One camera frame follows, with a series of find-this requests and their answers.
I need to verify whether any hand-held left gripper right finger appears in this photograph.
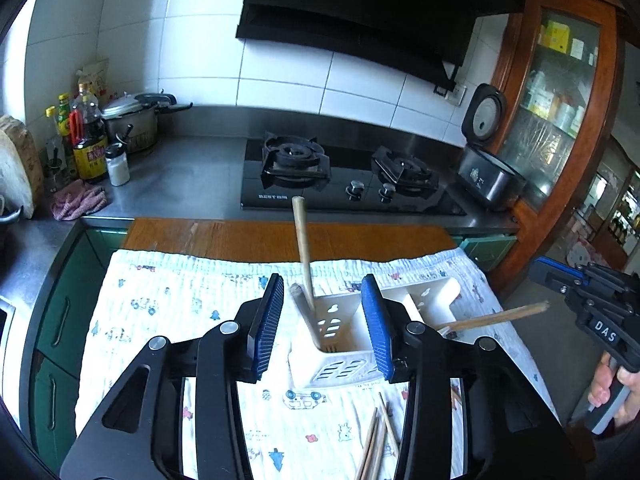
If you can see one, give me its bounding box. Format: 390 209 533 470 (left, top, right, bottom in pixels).
361 274 596 480

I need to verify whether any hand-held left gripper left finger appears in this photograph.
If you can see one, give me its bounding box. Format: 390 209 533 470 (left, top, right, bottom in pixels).
60 274 286 480

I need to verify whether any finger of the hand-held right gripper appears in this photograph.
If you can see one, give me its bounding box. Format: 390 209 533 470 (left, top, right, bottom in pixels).
565 285 608 331
529 256 591 292

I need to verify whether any white plastic utensil holder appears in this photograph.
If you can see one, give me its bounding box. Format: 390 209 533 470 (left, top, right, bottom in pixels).
287 276 462 391

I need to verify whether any person's right hand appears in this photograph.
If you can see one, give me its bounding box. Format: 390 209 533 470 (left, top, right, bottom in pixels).
586 352 640 430

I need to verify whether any green cabinet door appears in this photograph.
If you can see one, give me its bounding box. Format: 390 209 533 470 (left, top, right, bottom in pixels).
30 230 132 468
457 234 518 273

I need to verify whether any white printed cloth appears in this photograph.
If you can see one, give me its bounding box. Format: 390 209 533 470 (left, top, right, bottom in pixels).
75 247 561 480

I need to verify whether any black rice cooker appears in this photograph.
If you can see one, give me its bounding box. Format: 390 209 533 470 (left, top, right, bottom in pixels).
456 83 527 212

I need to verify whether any black gas stove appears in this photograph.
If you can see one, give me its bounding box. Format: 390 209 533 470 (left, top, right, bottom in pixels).
240 131 468 217

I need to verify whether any wooden glass-door cabinet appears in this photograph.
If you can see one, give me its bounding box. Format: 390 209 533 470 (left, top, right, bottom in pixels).
487 0 627 306

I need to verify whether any white shaker with black cap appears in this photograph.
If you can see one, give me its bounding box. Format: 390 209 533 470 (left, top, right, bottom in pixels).
104 143 131 187

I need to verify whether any pink rag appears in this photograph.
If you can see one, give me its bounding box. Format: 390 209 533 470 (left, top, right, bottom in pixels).
51 180 108 222

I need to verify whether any yellow-green box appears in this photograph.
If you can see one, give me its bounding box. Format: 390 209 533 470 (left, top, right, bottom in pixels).
542 20 573 54

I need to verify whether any steel pressure cooker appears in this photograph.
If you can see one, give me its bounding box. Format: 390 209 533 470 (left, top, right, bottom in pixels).
102 91 193 154

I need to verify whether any large soy sauce bottle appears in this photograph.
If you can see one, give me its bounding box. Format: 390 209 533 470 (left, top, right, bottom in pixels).
70 95 110 183

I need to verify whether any yellow-capped green label bottle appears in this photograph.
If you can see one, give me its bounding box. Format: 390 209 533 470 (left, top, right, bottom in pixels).
56 92 74 138

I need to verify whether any round wooden cutting board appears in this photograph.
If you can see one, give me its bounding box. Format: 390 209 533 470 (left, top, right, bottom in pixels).
0 114 45 221

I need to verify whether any small yellow-capped bottle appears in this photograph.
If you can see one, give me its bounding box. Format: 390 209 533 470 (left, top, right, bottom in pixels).
45 106 61 148

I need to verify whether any paper seasoning bag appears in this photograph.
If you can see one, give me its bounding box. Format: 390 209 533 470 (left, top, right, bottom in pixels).
76 57 111 106

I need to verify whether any black range hood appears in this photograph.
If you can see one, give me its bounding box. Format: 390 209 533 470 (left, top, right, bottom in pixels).
235 0 526 92

